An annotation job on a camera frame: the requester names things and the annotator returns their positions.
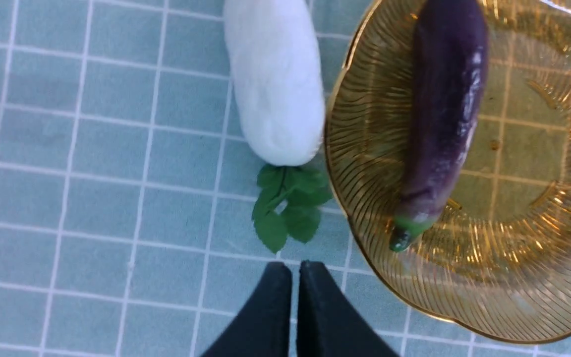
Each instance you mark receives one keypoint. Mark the amber plastic plate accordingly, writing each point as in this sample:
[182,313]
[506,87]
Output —
[498,261]

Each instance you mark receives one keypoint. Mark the purple eggplant green stem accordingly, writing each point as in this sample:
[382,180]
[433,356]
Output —
[450,65]

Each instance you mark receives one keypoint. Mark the green checkered tablecloth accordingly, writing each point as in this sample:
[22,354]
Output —
[126,192]

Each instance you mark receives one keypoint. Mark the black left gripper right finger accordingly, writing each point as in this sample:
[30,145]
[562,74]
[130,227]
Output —
[327,324]

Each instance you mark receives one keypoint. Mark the white radish with leaves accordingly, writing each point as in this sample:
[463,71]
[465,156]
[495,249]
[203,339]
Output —
[275,69]

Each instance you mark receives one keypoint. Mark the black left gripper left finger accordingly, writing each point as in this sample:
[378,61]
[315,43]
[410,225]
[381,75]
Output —
[261,328]

